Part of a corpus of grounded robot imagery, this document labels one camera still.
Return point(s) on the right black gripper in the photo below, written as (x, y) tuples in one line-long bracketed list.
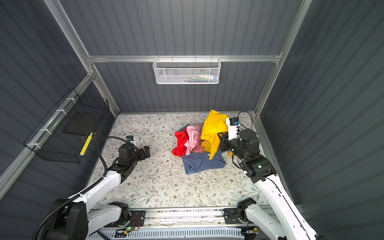
[(224, 141)]

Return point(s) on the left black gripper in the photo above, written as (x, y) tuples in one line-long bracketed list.
[(142, 156)]

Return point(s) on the yellow cloth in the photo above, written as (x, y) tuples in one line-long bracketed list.
[(214, 124)]

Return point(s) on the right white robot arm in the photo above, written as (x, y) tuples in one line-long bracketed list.
[(290, 225)]

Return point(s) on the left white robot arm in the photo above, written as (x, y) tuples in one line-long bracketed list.
[(74, 218)]

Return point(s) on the red cloth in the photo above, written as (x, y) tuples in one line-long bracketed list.
[(182, 138)]

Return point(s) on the light pink cloth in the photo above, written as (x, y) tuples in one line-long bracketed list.
[(194, 143)]

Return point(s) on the blue checkered cloth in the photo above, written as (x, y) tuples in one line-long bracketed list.
[(199, 162)]

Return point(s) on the floral table mat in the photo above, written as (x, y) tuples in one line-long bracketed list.
[(161, 180)]

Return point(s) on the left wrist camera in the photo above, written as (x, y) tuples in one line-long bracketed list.
[(131, 139)]

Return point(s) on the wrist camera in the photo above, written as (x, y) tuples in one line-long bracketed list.
[(233, 127), (131, 139)]

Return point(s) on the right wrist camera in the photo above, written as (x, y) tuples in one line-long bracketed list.
[(233, 127)]

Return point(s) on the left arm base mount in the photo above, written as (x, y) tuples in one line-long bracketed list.
[(136, 219)]

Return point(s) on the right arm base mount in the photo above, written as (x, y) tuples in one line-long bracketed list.
[(234, 216)]

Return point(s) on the black wire basket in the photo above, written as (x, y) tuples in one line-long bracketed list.
[(63, 135)]

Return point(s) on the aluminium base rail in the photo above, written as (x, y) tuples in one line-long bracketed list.
[(190, 217)]

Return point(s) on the white wire mesh basket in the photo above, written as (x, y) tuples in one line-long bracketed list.
[(169, 72)]

